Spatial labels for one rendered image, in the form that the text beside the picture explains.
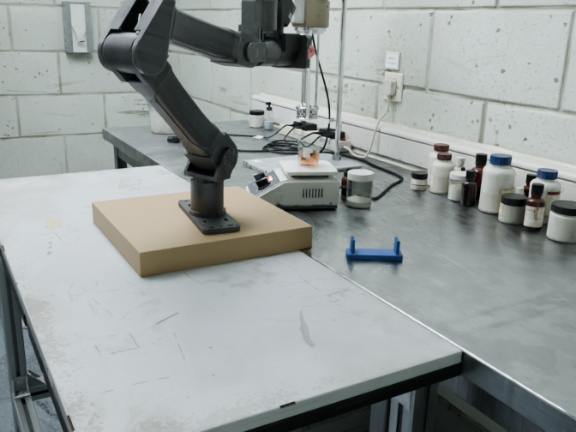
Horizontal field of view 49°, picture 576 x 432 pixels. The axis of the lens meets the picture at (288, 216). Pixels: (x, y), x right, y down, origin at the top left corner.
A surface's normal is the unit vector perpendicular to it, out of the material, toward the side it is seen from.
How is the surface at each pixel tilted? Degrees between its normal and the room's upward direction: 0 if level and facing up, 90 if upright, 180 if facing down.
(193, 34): 93
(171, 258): 90
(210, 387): 0
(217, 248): 90
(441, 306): 0
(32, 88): 90
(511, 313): 0
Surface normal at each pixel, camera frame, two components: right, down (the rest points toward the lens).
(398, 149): -0.87, 0.12
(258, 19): 0.81, 0.19
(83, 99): 0.50, 0.26
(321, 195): 0.15, 0.29
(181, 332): 0.03, -0.96
